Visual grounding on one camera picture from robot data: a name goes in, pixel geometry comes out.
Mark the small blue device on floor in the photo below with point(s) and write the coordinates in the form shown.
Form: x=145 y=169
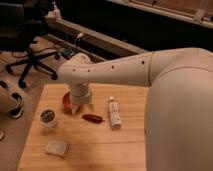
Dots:
x=67 y=53

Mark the white sponge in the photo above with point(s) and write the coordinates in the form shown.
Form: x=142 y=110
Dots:
x=57 y=148

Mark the white tube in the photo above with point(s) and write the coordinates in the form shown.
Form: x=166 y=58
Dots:
x=113 y=109

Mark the dark red sausage toy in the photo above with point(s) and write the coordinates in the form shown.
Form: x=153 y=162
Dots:
x=92 y=118

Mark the white cup with dark contents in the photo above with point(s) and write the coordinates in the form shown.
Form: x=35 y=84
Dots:
x=48 y=118

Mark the black and white sneaker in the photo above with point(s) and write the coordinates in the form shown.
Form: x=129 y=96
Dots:
x=16 y=111

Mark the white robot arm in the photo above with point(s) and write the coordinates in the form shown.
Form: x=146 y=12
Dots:
x=179 y=108

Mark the red ceramic bowl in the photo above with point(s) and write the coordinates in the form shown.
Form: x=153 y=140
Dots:
x=66 y=102

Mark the white spray bottle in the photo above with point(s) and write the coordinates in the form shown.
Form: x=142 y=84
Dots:
x=55 y=13

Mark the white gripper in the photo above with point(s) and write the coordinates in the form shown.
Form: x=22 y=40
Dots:
x=80 y=94

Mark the black office chair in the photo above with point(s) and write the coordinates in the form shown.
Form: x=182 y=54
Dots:
x=20 y=22

